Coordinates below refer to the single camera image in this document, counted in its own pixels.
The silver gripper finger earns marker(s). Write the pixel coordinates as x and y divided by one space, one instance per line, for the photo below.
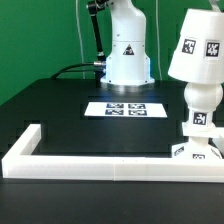
214 5

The white lamp shade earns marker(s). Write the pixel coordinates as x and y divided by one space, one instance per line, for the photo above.
199 55

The white lamp bulb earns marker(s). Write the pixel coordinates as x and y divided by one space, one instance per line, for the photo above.
202 100

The white lamp base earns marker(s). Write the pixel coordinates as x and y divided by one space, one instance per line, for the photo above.
197 146

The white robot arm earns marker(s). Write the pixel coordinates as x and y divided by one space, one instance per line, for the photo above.
127 64

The white marker sheet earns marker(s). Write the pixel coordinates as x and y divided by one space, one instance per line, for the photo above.
113 109

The white U-shaped fence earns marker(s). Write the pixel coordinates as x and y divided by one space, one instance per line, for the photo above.
21 163

